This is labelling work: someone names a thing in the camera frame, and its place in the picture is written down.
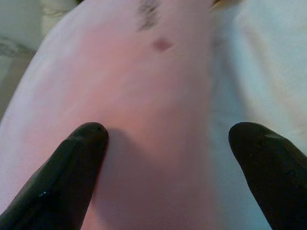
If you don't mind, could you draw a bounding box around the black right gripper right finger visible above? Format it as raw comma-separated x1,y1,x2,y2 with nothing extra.
228,121,307,230

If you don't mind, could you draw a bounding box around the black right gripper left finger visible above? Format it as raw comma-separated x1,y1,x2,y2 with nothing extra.
0,122,110,230

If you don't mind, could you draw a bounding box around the pink pillow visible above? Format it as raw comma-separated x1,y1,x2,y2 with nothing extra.
0,0,267,230

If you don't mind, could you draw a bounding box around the white quilted mattress pad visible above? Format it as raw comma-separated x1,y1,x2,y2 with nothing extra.
208,0,307,230

